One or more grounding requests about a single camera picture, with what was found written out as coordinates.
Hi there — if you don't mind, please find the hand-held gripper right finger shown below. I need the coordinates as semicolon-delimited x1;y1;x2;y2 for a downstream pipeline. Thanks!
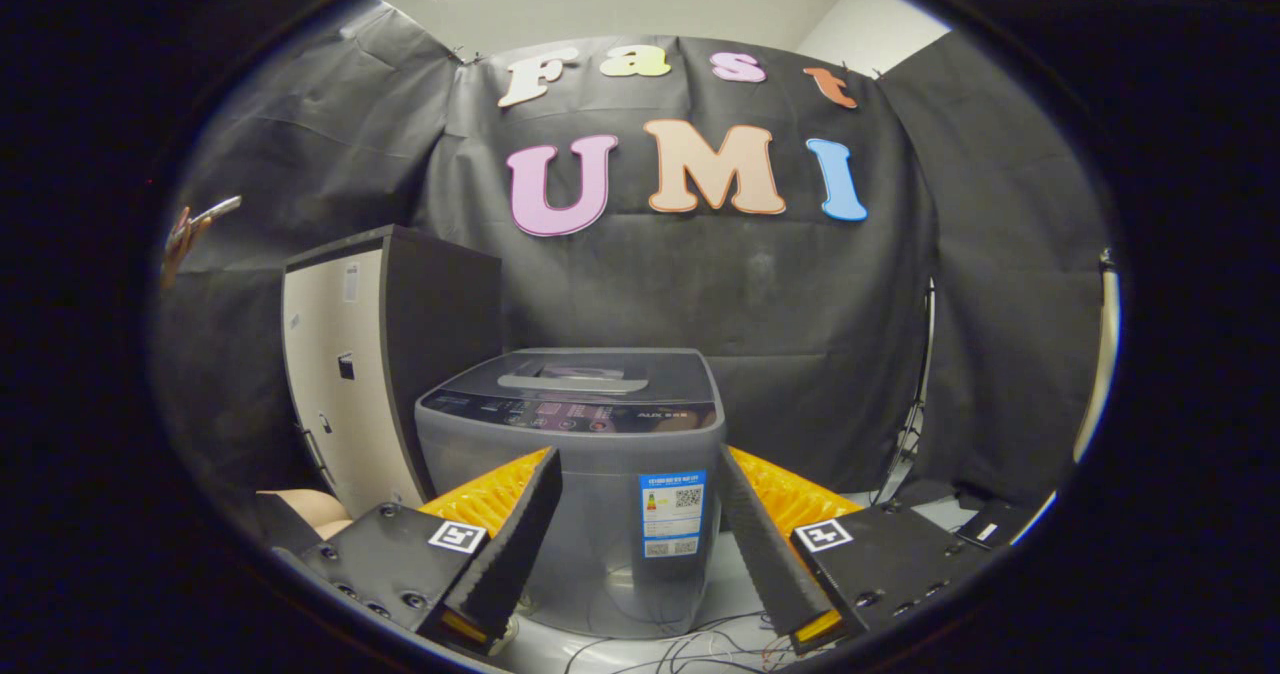
718;444;1001;653

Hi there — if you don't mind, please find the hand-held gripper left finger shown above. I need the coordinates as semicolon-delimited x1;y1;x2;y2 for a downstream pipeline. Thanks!
270;446;563;655

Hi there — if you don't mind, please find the grey washing machine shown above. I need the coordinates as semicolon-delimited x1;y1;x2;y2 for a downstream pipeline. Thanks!
415;347;726;640

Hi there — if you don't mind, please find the dark washing machine lid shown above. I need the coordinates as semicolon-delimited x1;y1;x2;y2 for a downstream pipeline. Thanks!
455;348;713;410

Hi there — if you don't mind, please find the black light stand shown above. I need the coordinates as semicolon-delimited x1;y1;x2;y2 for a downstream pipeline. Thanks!
870;279;938;505

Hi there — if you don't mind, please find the beige cabinet with dark sides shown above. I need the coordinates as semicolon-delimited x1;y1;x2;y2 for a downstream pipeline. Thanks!
280;224;504;520

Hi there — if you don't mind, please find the black backdrop cloth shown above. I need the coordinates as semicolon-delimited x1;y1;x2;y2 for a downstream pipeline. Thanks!
150;4;1116;540

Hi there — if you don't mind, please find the white pole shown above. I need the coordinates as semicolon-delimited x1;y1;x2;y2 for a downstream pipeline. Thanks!
1070;247;1121;465

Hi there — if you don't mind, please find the tangle of thin floor cables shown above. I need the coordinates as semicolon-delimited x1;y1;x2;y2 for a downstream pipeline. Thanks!
560;609;801;674

